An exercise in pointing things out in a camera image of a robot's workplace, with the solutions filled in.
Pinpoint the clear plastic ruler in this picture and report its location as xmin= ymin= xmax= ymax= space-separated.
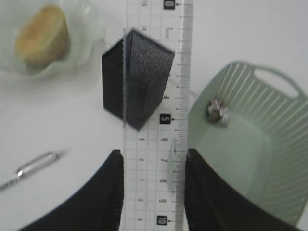
xmin=120 ymin=0 xmax=193 ymax=231

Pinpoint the black mesh pen holder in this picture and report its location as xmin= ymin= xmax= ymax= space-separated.
xmin=102 ymin=29 xmax=175 ymax=130

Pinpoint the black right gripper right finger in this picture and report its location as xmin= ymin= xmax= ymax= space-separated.
xmin=184 ymin=148 xmax=297 ymax=231

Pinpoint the green woven plastic basket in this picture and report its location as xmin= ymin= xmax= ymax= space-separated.
xmin=187 ymin=61 xmax=308 ymax=227

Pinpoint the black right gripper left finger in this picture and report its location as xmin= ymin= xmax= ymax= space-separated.
xmin=22 ymin=149 xmax=124 ymax=231

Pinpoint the small grey paper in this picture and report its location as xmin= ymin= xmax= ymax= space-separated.
xmin=206 ymin=98 xmax=230 ymax=127

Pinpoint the translucent wavy glass plate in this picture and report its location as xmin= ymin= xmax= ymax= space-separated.
xmin=0 ymin=0 xmax=106 ymax=79

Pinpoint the sugared bread roll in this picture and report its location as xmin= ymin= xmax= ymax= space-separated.
xmin=14 ymin=4 xmax=69 ymax=69

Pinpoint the grey grip pen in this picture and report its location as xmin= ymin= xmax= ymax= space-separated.
xmin=0 ymin=149 xmax=68 ymax=192

